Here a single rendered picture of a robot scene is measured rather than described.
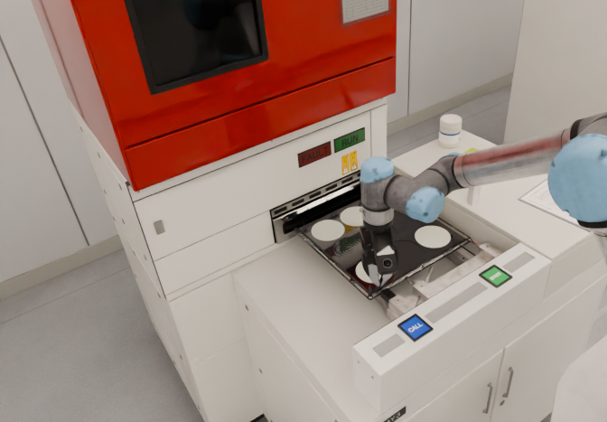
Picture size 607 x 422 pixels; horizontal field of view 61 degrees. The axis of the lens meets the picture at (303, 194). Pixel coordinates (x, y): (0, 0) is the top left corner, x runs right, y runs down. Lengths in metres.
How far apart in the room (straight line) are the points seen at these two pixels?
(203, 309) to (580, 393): 1.01
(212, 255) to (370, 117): 0.64
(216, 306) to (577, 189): 1.12
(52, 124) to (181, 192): 1.52
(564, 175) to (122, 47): 0.85
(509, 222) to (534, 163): 0.47
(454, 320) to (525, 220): 0.42
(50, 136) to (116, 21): 1.75
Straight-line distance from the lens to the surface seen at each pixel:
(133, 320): 2.74
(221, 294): 1.61
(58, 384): 2.64
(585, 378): 1.38
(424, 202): 1.08
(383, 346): 1.16
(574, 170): 0.85
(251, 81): 1.28
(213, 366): 1.81
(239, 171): 1.41
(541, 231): 1.49
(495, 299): 1.28
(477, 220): 1.53
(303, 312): 1.42
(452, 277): 1.43
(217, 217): 1.45
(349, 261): 1.43
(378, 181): 1.13
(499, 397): 1.69
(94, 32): 1.13
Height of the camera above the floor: 1.86
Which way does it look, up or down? 34 degrees down
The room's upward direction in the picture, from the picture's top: 6 degrees counter-clockwise
